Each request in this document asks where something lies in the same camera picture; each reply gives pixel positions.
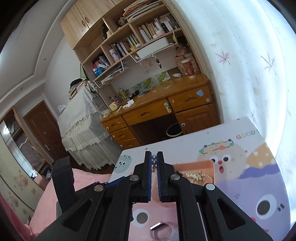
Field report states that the pink blanket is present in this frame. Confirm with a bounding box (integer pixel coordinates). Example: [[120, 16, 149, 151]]
[[1, 169, 111, 240]]

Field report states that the pink storage tray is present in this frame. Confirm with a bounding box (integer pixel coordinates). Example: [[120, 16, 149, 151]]
[[151, 159, 216, 186]]

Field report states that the pink smart watch band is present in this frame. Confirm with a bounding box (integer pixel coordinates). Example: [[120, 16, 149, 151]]
[[150, 222, 179, 241]]

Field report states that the cartoon printed mat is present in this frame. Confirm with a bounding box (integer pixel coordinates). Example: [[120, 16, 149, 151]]
[[110, 117, 290, 240]]

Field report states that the white lace covered furniture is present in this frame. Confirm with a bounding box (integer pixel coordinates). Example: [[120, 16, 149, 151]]
[[57, 87, 122, 170]]

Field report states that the brown wooden door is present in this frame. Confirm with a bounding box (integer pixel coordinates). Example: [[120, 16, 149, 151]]
[[23, 101, 69, 161]]

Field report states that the wooden desk with drawers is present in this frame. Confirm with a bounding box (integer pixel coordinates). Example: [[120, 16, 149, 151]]
[[101, 73, 220, 150]]

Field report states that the wooden bookshelf hutch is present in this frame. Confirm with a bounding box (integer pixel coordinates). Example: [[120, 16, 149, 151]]
[[61, 1, 191, 101]]

